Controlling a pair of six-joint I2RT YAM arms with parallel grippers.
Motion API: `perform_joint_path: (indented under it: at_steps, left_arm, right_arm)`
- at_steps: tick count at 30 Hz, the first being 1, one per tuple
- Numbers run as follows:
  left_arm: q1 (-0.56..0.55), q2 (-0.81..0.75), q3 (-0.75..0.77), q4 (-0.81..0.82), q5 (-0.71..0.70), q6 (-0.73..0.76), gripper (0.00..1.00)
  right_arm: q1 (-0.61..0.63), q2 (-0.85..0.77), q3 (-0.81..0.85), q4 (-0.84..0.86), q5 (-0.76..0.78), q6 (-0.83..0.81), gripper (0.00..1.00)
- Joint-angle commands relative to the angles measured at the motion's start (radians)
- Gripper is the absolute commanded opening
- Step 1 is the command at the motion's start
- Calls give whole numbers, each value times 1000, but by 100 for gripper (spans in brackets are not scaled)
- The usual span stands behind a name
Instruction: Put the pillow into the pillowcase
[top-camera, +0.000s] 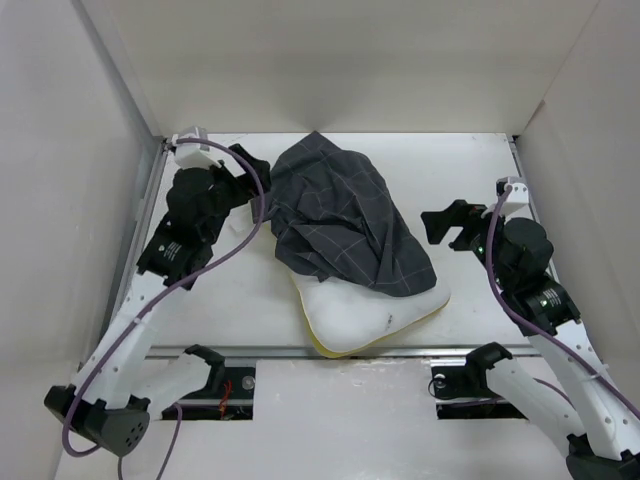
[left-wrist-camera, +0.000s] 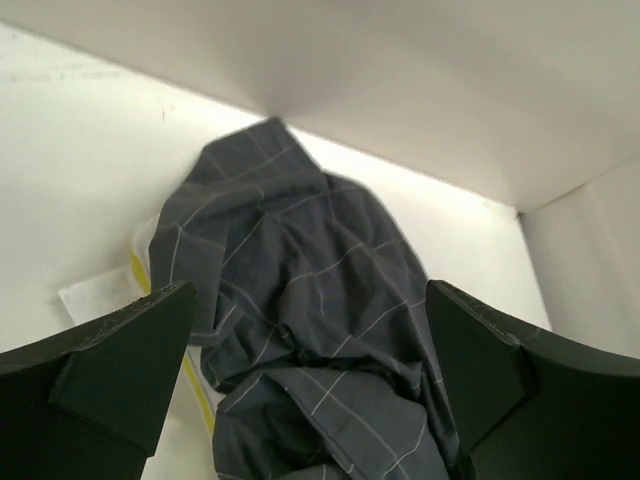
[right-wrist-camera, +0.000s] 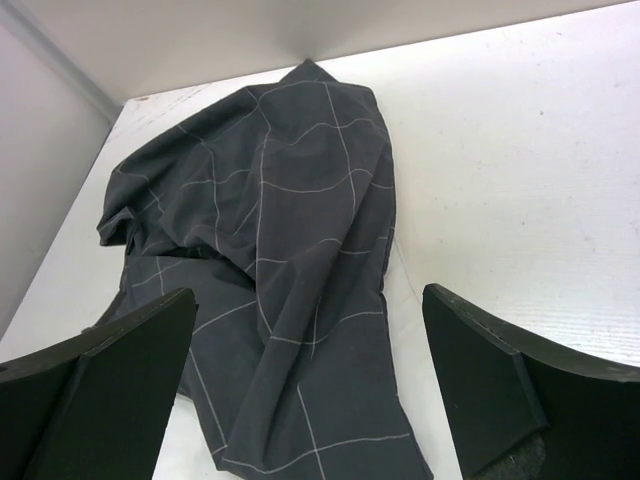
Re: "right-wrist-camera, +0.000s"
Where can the dark grey checked pillowcase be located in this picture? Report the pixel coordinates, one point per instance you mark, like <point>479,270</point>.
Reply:
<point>276,207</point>

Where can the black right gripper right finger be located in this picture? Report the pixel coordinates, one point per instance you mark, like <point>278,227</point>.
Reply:
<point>520,406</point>

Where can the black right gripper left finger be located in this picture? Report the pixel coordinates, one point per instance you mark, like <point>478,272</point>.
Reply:
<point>96,406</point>

